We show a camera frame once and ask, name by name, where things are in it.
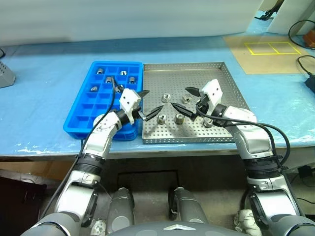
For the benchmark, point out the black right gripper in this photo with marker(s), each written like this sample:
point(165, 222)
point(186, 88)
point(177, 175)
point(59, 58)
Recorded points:
point(203, 105)

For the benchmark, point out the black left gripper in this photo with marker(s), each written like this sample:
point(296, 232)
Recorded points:
point(137, 111)

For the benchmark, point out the metal nut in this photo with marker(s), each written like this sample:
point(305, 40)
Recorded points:
point(207, 122)
point(161, 119)
point(179, 118)

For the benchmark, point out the perforated metal tray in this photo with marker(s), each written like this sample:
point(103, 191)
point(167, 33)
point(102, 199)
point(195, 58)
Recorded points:
point(221, 81)

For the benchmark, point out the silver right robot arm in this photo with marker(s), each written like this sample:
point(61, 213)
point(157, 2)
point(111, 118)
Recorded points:
point(256, 145)

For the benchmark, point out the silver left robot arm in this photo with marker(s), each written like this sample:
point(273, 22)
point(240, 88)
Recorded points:
point(97, 145)

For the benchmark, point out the blue compartment tray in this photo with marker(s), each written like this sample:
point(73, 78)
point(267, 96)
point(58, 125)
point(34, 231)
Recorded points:
point(81, 115)

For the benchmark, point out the white backdrop panel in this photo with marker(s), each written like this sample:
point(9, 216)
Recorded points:
point(123, 17)

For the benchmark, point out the brown mat with yellow tape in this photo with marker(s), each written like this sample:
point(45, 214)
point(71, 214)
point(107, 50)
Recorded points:
point(270, 62)

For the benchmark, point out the grey right robot leg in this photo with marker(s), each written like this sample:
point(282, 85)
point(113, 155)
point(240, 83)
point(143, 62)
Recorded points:
point(187, 206)

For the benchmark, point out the grey robot leg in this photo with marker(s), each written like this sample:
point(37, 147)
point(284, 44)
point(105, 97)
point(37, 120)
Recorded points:
point(187, 206)
point(120, 209)

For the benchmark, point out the grey left robot leg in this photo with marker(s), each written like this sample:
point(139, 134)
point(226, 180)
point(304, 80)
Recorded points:
point(120, 209)

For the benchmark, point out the black clamp stand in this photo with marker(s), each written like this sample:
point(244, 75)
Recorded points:
point(267, 13)

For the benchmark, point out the black power adapter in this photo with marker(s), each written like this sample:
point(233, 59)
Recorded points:
point(311, 83)

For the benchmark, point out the grey robot torso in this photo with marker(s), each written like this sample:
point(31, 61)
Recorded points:
point(169, 229)

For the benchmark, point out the brown cardboard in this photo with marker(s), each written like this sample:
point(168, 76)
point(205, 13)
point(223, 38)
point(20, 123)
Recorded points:
point(37, 169)

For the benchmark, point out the white crumpled object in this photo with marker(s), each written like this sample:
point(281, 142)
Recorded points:
point(246, 220)
point(99, 227)

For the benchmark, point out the white foam board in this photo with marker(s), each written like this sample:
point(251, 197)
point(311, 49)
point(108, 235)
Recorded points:
point(290, 12)

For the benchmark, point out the brown block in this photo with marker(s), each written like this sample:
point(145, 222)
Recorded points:
point(310, 40)

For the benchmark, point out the grey metal device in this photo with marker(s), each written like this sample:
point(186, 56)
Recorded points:
point(6, 76)

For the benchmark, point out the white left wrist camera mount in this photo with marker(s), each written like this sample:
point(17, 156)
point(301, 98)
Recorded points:
point(128, 99)

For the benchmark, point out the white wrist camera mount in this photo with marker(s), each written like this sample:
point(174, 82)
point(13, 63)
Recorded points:
point(213, 91)
point(128, 99)

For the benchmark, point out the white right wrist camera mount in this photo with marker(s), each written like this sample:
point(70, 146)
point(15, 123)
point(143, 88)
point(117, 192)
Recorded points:
point(213, 91)

